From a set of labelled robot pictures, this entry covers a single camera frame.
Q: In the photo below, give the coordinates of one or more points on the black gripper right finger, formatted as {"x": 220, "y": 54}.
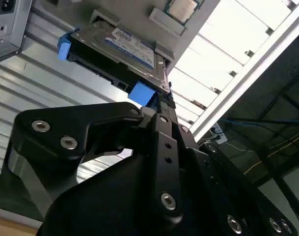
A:
{"x": 220, "y": 196}

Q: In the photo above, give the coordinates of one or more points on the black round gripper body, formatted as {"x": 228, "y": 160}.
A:
{"x": 102, "y": 209}

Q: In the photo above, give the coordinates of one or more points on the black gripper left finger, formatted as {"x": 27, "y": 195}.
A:
{"x": 53, "y": 127}

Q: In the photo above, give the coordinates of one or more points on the hard disk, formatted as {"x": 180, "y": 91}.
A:
{"x": 129, "y": 44}

